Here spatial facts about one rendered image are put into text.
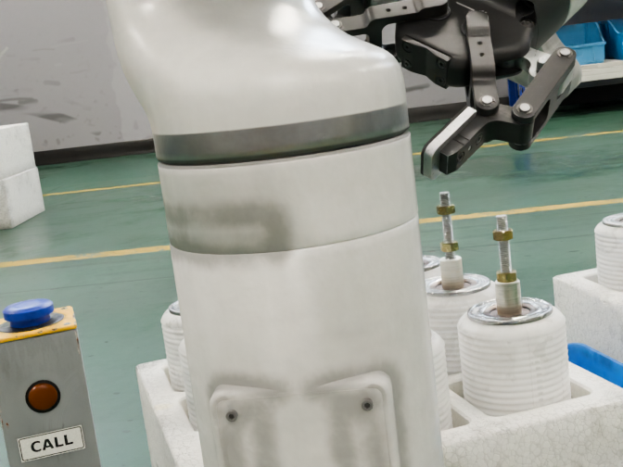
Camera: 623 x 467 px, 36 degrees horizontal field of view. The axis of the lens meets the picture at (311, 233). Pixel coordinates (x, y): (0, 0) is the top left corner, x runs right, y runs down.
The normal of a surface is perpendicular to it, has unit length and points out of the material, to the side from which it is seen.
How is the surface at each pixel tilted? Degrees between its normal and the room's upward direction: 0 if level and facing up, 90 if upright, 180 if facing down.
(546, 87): 40
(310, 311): 90
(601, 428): 90
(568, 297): 90
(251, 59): 29
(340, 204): 90
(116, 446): 0
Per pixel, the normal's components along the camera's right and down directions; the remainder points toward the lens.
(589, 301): -0.96, 0.16
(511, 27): -0.07, -0.62
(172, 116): -0.69, 0.24
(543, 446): 0.29, 0.15
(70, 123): -0.09, 0.20
